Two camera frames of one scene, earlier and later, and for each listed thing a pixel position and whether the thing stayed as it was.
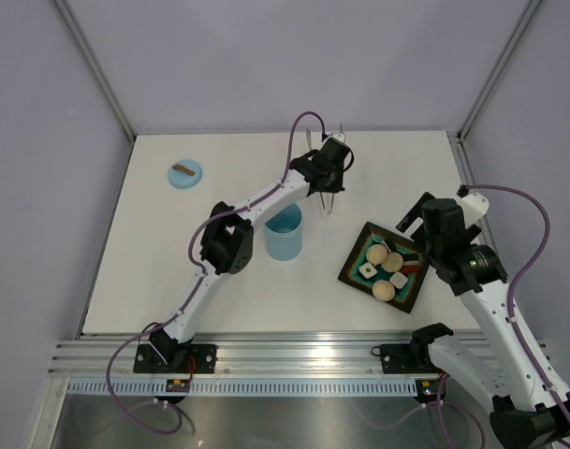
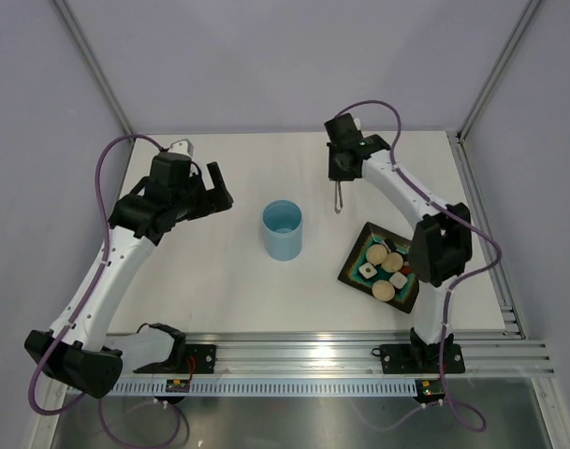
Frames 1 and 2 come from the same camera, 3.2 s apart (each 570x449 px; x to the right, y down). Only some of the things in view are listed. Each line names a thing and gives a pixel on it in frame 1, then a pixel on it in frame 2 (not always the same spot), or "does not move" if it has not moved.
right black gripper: [416, 212] → [334, 173]
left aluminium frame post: [70, 17] does not move
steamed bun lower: [384, 290] does not move
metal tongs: [310, 152] → [338, 202]
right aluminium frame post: [497, 70] does not move
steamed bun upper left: [376, 253] does not move
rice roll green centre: [368, 270] does not move
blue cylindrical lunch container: [284, 234] does not move
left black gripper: [337, 186] → [211, 199]
